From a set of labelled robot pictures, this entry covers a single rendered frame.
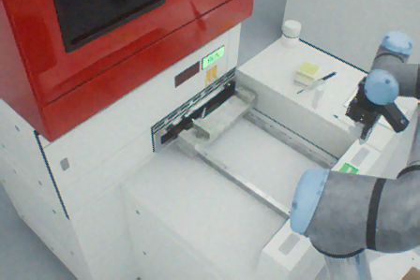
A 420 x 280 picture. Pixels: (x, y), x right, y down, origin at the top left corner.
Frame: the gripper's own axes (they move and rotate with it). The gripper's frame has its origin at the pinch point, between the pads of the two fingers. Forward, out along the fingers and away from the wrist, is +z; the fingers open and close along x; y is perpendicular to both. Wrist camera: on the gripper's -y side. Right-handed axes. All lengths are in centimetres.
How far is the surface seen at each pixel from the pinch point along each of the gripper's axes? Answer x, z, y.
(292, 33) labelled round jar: -42, 7, 51
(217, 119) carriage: 4, 23, 51
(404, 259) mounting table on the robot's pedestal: 6.3, 28.7, -27.2
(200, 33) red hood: 12, -18, 54
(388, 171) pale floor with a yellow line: -103, 110, -2
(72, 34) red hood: 53, -37, 54
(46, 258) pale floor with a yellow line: 69, 111, 103
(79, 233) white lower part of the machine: 65, 38, 59
